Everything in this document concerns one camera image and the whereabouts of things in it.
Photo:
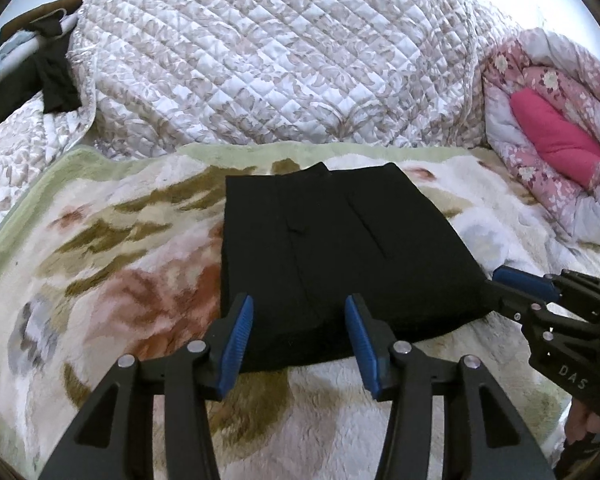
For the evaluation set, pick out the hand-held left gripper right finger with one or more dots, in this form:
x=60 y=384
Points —
x=365 y=345

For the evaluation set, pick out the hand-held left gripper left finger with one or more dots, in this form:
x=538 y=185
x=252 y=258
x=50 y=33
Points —
x=235 y=340

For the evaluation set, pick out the pink floral comforter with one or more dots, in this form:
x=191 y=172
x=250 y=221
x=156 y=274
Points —
x=530 y=170

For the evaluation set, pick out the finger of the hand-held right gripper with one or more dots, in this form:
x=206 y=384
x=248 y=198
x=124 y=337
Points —
x=510 y=302
x=522 y=279

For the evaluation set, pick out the magenta pillow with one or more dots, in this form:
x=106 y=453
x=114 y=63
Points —
x=555 y=135

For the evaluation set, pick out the black garment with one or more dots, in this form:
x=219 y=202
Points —
x=55 y=80

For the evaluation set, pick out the black pants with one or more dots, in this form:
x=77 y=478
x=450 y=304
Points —
x=330 y=235

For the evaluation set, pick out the floral fleece blanket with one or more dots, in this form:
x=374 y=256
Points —
x=105 y=285

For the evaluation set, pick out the beige quilted bedspread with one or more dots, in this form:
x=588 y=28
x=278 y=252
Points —
x=255 y=60

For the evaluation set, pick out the person's right hand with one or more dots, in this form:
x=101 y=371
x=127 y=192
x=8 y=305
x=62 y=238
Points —
x=582 y=422

